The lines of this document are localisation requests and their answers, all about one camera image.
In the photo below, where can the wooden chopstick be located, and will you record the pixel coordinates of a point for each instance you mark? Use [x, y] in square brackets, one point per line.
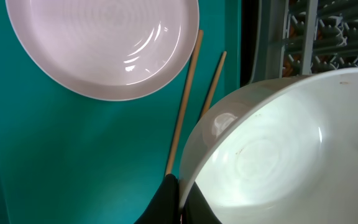
[214, 84]
[184, 102]

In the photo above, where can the white bowl with food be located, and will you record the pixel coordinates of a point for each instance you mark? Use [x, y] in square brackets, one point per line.
[279, 151]

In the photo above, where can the pink plate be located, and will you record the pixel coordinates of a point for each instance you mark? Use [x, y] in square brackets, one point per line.
[112, 50]

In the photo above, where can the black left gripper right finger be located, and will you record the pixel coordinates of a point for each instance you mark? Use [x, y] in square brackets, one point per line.
[197, 210]

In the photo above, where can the grey dishwasher rack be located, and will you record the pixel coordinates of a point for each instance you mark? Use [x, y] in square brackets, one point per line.
[304, 37]

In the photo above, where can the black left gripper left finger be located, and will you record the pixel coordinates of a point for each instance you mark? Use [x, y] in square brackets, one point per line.
[163, 207]

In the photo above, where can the teal plastic tray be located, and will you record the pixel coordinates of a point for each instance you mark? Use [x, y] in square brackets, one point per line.
[69, 158]

